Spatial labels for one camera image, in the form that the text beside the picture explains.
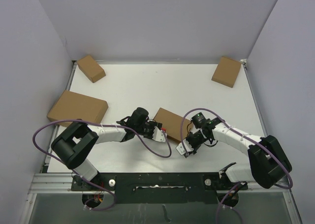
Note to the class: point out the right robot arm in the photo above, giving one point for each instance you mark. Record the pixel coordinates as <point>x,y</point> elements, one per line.
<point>268,162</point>

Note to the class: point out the large folded cardboard box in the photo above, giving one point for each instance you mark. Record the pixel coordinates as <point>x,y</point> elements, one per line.
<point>72,105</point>

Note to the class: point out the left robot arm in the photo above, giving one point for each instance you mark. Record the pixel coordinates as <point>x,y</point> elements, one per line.
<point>74,144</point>

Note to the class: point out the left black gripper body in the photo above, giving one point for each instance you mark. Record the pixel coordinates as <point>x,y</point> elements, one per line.
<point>148,128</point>

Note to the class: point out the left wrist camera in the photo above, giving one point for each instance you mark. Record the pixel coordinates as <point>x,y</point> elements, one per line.
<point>159,135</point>

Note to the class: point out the small folded cardboard box left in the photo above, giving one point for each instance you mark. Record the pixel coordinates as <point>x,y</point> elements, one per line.
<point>91,69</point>

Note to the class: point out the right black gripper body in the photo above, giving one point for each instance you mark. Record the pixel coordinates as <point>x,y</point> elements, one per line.
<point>195,140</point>

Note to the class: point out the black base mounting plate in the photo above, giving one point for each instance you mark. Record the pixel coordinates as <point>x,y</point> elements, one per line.
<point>109,189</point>

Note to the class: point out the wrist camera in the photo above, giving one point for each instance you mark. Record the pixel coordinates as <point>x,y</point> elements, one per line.
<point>184,148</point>
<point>159,135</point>

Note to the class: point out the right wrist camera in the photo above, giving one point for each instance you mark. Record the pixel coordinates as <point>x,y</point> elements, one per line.
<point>184,148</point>

